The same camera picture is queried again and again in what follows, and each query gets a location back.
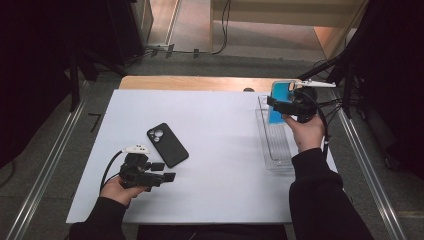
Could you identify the black metal stand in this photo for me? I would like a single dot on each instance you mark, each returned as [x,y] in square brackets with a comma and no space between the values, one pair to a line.
[74,86]
[348,96]

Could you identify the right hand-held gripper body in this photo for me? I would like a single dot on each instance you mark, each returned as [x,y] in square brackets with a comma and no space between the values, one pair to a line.
[303,106]

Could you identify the blue phone case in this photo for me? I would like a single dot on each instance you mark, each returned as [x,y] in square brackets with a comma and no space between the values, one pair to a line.
[281,91]

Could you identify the person's right hand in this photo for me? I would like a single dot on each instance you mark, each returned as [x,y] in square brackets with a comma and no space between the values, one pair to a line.
[308,135]

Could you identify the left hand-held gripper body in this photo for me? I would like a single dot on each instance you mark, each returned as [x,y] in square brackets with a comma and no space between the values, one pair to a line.
[136,175]

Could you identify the black phone case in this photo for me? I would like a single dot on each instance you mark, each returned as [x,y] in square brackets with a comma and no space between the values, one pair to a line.
[167,145]

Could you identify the person's left hand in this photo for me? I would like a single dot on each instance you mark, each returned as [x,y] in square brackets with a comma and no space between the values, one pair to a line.
[116,191]

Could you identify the person's torso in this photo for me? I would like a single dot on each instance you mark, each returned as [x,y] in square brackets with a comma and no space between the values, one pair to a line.
[213,232]

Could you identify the clear acrylic rack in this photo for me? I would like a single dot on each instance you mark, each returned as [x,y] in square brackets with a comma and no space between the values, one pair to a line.
[276,143]

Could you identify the wooden cabinet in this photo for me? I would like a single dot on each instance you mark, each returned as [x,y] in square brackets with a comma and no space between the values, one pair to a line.
[266,13]

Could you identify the white board mat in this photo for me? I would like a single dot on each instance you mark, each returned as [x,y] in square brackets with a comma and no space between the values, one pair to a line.
[216,180]

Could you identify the aluminium floor rail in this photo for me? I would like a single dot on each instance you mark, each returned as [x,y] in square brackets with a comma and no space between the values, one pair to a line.
[370,173]
[43,180]

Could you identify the black curtain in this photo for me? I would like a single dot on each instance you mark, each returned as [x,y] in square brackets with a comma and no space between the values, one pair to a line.
[33,66]
[396,83]

